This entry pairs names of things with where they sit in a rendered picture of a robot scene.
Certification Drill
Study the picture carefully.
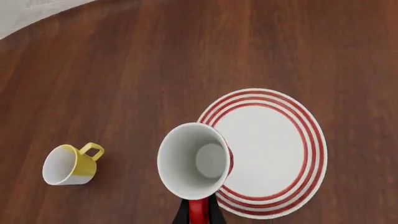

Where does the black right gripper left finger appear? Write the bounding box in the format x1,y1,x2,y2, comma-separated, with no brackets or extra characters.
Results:
172,198,191,224

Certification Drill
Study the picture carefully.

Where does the red mug white inside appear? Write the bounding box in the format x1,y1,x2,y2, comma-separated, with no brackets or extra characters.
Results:
157,121,234,224

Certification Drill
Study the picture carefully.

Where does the white plate with red rings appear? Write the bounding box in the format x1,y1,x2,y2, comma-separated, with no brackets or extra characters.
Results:
196,88,328,220

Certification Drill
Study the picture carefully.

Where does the yellow mug white inside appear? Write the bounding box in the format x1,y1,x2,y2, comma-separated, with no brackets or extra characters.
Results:
42,142,105,187

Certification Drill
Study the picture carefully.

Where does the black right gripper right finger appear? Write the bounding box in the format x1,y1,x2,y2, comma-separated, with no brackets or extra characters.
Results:
207,194,228,224

